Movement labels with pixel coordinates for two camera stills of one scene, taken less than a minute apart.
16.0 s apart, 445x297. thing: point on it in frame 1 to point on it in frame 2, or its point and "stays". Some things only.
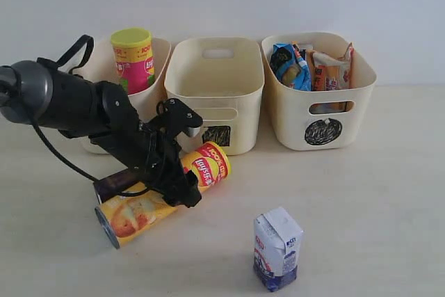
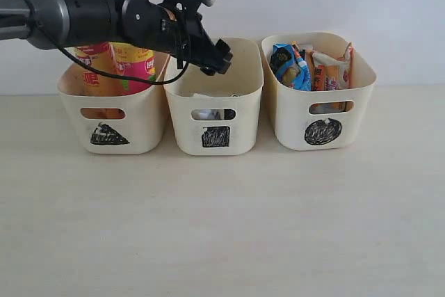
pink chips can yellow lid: [135, 58] stays
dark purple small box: [111, 186] to [229, 114]
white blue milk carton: [277, 242] to [208, 114]
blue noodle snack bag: [289, 67] stays
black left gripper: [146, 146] to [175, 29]
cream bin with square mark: [222, 79] stays
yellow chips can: [117, 220] to [78, 79]
